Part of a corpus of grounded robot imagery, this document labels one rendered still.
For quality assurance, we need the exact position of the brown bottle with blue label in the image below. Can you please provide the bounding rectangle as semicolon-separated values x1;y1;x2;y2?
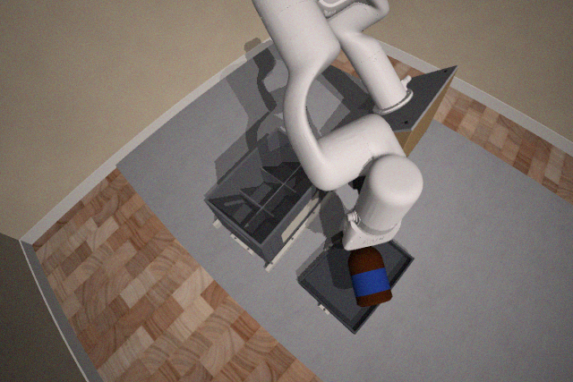
348;246;392;307

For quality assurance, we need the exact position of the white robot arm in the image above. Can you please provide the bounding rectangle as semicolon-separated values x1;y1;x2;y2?
252;0;423;235

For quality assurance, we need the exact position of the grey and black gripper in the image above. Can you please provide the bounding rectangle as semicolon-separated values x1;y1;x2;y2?
331;216;402;252

